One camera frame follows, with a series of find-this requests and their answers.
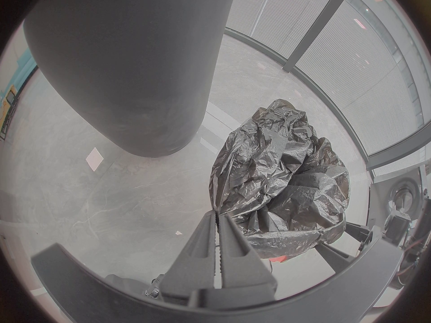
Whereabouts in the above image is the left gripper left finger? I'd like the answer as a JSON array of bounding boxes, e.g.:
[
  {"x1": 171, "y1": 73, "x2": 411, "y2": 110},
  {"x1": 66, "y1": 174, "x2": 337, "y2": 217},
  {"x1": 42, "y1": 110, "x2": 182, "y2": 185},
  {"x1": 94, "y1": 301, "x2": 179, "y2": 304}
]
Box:
[{"x1": 160, "y1": 210, "x2": 218, "y2": 303}]

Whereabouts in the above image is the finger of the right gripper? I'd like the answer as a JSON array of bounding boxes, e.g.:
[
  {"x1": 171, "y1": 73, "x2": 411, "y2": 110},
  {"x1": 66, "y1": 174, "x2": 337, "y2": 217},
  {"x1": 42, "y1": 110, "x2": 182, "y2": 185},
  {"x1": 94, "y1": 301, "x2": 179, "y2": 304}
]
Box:
[
  {"x1": 345, "y1": 221, "x2": 374, "y2": 240},
  {"x1": 316, "y1": 242, "x2": 359, "y2": 276}
]

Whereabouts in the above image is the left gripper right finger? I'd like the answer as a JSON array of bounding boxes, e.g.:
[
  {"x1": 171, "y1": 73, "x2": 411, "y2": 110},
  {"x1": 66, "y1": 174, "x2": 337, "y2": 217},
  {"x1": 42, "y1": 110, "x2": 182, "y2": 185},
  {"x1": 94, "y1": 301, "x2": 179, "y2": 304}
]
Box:
[{"x1": 215, "y1": 213, "x2": 278, "y2": 304}]

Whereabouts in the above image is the black plastic bag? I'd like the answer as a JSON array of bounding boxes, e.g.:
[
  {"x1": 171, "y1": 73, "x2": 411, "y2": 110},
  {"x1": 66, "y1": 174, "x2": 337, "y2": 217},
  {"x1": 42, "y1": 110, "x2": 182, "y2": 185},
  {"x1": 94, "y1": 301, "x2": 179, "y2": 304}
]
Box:
[{"x1": 209, "y1": 98, "x2": 351, "y2": 260}]

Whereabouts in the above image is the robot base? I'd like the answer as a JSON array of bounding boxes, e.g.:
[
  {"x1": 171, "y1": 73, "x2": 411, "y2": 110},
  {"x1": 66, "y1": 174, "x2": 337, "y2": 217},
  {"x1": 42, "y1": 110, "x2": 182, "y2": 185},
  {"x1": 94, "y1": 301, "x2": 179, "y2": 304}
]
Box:
[{"x1": 368, "y1": 166, "x2": 425, "y2": 229}]

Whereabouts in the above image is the window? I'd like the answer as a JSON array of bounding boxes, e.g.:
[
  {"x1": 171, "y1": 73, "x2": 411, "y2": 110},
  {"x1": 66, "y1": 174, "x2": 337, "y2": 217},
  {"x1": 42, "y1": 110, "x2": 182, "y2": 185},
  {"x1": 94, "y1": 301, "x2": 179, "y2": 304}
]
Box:
[{"x1": 224, "y1": 0, "x2": 431, "y2": 178}]

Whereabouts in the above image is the blue-green curtain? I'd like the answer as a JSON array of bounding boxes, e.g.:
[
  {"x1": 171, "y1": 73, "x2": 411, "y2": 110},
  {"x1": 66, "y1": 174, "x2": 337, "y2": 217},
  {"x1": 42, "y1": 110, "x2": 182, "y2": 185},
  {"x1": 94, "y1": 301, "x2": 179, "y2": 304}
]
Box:
[{"x1": 1, "y1": 40, "x2": 37, "y2": 93}]

